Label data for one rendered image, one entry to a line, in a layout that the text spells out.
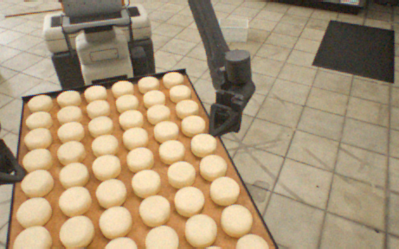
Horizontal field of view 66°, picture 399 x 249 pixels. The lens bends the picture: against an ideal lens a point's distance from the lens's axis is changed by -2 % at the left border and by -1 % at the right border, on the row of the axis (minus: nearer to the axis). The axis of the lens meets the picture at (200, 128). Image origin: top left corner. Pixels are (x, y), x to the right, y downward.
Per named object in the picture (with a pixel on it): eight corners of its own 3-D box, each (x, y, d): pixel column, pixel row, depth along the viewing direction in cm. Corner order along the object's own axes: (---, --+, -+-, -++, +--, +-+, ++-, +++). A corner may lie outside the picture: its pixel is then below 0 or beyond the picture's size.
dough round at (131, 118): (117, 121, 67) (115, 114, 66) (138, 113, 69) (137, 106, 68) (125, 135, 64) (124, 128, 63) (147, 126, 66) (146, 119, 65)
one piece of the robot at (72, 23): (69, 46, 134) (54, -4, 119) (131, 37, 141) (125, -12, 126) (69, 64, 123) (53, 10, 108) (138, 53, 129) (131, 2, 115)
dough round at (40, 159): (58, 156, 60) (54, 150, 58) (45, 176, 56) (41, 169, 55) (35, 153, 60) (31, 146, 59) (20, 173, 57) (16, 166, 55)
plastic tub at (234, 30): (217, 41, 319) (218, 27, 308) (218, 32, 335) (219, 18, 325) (247, 42, 317) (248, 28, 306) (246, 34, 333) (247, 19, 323)
